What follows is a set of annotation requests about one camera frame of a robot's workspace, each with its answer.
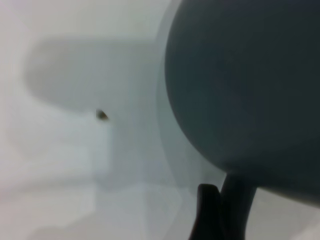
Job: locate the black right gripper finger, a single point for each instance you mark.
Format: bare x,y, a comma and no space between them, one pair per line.
206,215

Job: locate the grey ceramic mug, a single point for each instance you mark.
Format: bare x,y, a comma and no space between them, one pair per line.
237,87

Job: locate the small dark crumb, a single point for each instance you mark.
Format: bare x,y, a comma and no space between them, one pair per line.
102,115

